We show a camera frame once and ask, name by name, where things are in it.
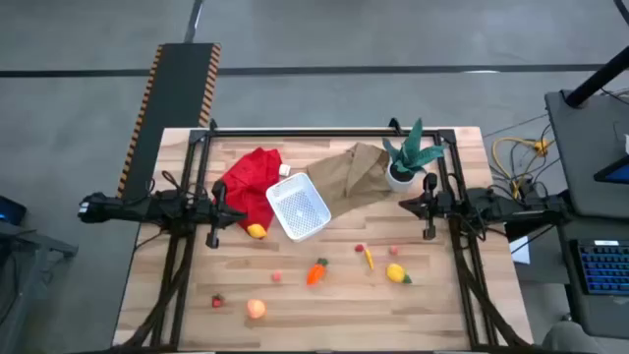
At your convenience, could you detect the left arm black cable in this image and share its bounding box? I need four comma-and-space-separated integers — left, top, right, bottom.
144, 169, 208, 199

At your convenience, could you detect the brown cloth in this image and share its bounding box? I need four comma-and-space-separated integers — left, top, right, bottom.
307, 142, 394, 218

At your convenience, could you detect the green artificial plant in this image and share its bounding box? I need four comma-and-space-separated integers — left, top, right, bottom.
381, 117, 446, 176

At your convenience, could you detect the grey chair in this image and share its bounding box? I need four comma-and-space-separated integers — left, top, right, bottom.
540, 320, 596, 354

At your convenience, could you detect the white perforated plastic basket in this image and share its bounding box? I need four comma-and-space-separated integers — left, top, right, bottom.
265, 171, 332, 243

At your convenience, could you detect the black aluminium rig frame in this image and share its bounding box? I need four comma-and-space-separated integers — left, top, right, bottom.
115, 120, 535, 353

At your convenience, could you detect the red cloth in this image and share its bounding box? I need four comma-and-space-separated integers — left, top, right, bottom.
215, 146, 285, 232

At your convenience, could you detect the grey desk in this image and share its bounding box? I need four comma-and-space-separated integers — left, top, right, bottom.
543, 89, 629, 340

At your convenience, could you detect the yellow toy lemon with leaf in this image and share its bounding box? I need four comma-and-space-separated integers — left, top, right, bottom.
385, 263, 413, 285

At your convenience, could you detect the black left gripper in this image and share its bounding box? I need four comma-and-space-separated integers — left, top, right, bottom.
199, 179, 248, 249

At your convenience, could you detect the blue backlit keyboard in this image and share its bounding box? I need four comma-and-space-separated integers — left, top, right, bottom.
577, 239, 629, 296

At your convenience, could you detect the grey cart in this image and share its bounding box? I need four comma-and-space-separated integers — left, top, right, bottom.
0, 195, 80, 354

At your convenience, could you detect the orange toy peach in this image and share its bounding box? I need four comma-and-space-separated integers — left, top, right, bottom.
246, 298, 267, 320

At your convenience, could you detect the tablet with blue screen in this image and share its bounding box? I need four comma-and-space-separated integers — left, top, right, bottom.
593, 154, 629, 186

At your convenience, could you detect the black hazard-striped floor ramp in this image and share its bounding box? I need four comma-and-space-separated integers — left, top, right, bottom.
116, 42, 222, 201

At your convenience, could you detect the yellow cable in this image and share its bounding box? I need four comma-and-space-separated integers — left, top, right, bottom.
490, 136, 551, 198

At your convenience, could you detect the black pole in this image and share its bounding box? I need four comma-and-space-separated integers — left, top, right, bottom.
563, 46, 629, 108

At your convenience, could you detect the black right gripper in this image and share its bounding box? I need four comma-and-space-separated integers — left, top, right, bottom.
398, 172, 451, 241

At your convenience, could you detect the white plant pot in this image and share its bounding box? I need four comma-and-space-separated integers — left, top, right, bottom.
384, 159, 419, 194

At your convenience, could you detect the white paper sheet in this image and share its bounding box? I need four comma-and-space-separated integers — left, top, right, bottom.
509, 235, 532, 266

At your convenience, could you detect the orange toy carrot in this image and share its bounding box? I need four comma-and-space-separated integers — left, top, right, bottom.
306, 258, 329, 286

